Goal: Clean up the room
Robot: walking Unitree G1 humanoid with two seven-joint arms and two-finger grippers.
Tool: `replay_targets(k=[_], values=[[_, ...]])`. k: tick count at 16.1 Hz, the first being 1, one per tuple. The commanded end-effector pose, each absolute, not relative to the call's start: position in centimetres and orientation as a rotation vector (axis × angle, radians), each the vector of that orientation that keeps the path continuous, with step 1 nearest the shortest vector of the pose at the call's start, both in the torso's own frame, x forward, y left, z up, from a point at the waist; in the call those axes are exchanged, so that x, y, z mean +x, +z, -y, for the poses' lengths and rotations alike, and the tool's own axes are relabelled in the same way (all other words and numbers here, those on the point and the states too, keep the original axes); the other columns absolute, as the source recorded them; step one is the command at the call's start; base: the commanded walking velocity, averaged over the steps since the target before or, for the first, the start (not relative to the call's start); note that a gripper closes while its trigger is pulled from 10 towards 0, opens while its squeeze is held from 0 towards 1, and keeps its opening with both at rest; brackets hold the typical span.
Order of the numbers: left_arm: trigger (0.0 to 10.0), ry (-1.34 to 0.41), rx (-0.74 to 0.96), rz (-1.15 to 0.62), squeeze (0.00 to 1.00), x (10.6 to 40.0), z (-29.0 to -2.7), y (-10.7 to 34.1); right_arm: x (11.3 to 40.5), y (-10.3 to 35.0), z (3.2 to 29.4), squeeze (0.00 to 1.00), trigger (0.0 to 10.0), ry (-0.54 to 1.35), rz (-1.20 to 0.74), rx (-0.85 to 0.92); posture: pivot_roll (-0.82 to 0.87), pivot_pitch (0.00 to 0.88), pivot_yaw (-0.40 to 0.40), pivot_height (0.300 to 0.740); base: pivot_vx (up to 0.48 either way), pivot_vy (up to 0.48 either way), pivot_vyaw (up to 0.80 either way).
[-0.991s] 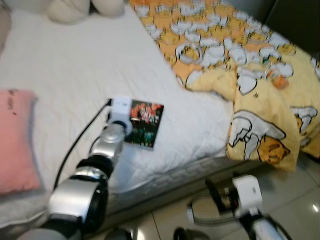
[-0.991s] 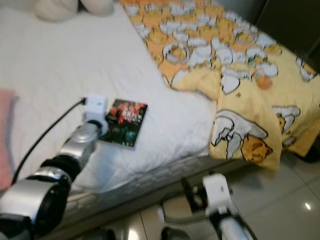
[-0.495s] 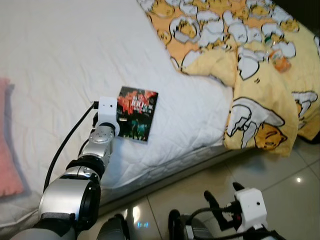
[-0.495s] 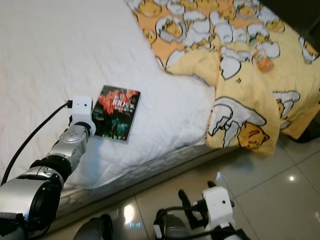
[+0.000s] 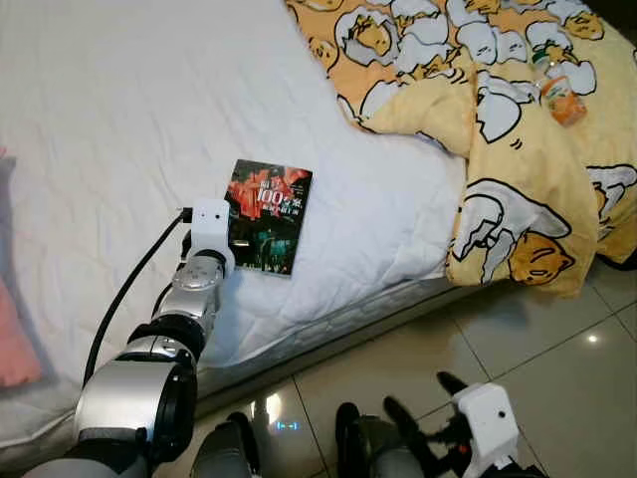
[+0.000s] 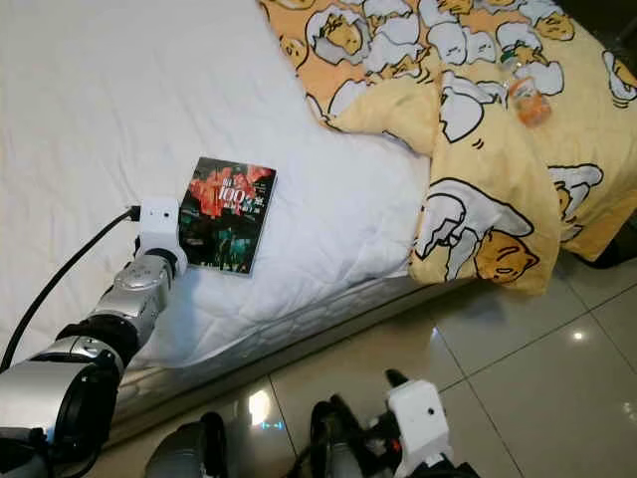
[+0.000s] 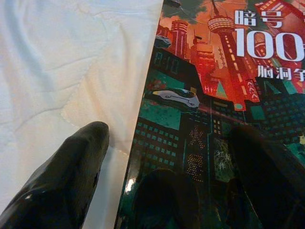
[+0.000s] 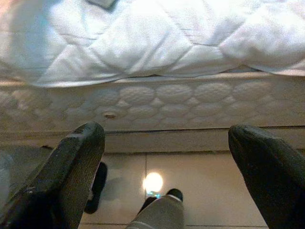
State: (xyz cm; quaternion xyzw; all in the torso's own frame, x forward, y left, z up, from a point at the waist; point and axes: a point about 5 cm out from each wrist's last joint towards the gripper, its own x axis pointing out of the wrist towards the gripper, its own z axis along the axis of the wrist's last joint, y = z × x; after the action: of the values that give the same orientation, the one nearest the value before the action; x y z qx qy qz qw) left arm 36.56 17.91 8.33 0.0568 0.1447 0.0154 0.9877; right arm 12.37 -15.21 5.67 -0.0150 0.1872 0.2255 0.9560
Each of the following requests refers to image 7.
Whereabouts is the red green city cover book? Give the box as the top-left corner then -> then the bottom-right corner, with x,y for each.
113,0 -> 305,229

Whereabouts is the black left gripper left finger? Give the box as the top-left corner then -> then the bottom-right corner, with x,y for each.
0,121 -> 110,229

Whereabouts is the white quilted bed sheet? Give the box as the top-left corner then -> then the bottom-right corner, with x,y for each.
0,0 -> 165,229

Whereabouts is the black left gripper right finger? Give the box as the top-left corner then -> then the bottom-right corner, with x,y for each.
228,125 -> 305,229

